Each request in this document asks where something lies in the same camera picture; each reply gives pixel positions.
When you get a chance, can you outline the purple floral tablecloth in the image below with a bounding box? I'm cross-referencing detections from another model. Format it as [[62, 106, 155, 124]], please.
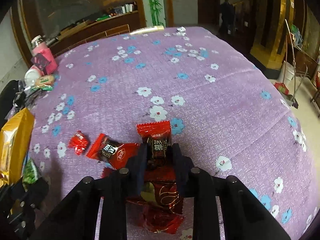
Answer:
[[29, 27, 319, 239]]

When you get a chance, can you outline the gold black pillar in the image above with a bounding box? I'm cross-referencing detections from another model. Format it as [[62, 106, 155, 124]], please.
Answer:
[[250, 0, 295, 70]]

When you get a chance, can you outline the yellow cardboard tray box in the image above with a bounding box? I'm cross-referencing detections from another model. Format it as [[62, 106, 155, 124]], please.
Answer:
[[0, 108, 34, 186]]

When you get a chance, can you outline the dark red gold packet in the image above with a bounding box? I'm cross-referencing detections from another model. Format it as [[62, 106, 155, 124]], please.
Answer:
[[126, 166, 184, 235]]

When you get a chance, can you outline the small beige green snack packet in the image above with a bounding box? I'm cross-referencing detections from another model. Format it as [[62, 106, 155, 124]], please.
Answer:
[[34, 75, 55, 90]]

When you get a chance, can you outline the green yellow snack packet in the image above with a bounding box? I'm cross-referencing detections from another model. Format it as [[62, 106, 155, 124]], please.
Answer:
[[22, 158, 41, 185]]

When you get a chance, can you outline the pink sleeved glass bottle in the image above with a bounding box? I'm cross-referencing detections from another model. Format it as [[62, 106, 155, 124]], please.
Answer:
[[31, 35, 58, 75]]

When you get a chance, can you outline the small red wrapped candy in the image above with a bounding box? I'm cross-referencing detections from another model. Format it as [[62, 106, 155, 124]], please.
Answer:
[[68, 130, 89, 155]]

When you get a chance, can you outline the red broom with dustpan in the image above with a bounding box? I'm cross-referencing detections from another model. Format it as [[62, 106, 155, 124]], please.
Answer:
[[274, 19, 308, 109]]

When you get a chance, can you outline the wooden framed glass cabinet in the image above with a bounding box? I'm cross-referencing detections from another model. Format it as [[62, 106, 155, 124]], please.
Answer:
[[10, 0, 175, 67]]

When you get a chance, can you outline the red dark snack packet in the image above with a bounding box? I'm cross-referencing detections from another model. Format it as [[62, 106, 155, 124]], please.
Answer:
[[86, 133, 140, 170]]

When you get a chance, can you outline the red snack packet behind green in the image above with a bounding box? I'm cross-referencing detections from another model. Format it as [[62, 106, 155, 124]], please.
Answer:
[[136, 120, 171, 167]]

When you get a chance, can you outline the white round container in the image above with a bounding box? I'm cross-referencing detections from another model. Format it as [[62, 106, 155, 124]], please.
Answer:
[[24, 65, 43, 87]]

